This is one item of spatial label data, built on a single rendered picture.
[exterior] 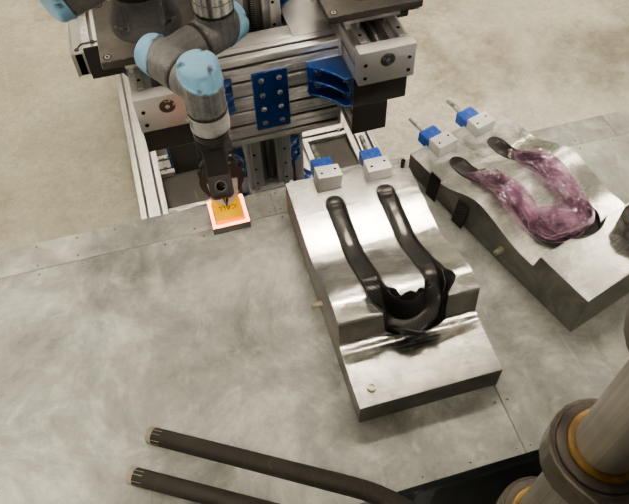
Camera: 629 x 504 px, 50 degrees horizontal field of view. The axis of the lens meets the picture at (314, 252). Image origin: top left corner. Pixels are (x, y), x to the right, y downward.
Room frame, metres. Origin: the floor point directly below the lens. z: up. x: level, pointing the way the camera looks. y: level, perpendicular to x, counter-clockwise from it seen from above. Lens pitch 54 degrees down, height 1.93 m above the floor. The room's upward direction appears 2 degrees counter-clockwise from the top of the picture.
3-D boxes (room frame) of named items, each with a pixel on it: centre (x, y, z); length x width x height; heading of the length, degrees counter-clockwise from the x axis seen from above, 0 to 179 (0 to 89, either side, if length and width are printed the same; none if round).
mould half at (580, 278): (0.89, -0.46, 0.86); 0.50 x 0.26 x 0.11; 31
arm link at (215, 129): (0.94, 0.19, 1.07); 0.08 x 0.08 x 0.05
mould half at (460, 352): (0.72, -0.13, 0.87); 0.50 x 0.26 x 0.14; 14
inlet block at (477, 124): (1.15, -0.36, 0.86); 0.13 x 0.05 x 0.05; 31
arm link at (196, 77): (0.95, 0.19, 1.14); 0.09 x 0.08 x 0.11; 46
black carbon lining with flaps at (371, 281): (0.74, -0.14, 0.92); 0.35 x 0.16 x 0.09; 14
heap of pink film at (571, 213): (0.89, -0.45, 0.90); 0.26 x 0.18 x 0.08; 31
